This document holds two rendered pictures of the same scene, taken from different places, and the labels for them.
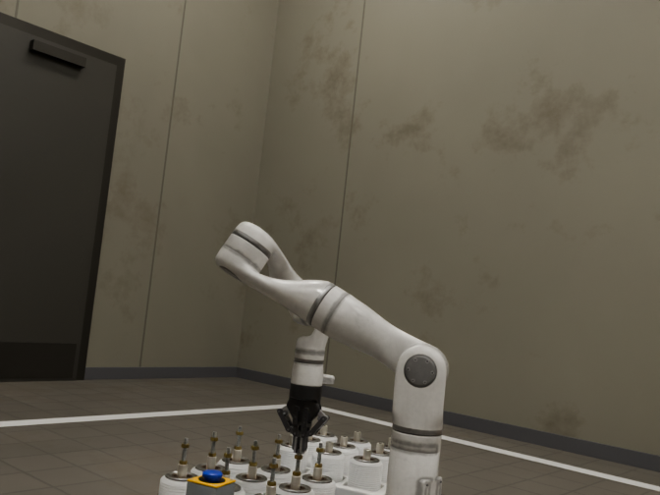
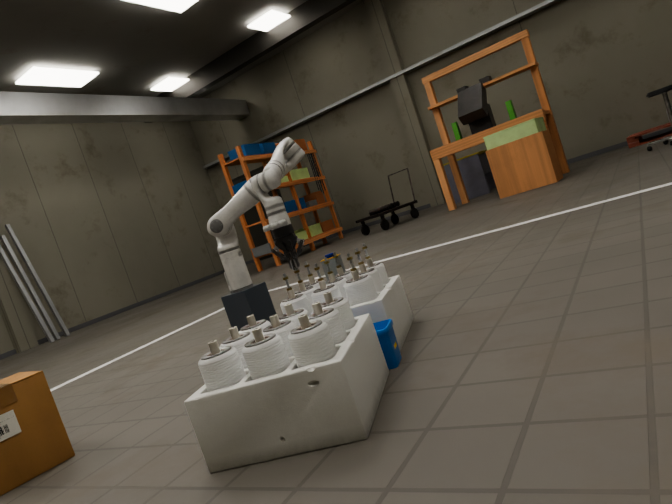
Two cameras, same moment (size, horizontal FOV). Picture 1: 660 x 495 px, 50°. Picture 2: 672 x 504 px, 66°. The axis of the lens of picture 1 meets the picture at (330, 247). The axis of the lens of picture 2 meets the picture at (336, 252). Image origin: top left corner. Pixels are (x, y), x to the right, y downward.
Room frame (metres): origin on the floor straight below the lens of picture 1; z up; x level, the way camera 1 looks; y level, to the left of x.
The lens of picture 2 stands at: (3.57, -0.10, 0.47)
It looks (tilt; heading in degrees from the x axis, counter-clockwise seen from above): 4 degrees down; 172
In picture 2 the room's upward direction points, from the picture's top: 19 degrees counter-clockwise
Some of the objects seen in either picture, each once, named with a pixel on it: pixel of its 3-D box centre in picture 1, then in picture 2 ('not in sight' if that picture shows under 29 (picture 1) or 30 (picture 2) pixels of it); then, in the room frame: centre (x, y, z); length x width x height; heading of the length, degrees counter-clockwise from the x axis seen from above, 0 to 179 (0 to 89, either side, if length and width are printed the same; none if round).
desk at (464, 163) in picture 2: not in sight; (475, 174); (-5.22, 4.04, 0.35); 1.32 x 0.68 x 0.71; 139
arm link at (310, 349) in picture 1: (315, 329); (267, 193); (1.70, 0.01, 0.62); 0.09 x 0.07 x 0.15; 61
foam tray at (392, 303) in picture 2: not in sight; (347, 324); (1.75, 0.13, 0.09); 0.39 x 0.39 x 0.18; 65
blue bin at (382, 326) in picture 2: not in sight; (349, 354); (2.03, 0.07, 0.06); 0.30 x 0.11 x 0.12; 65
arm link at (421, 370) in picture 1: (420, 391); (223, 234); (1.34, -0.20, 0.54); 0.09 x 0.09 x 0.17; 76
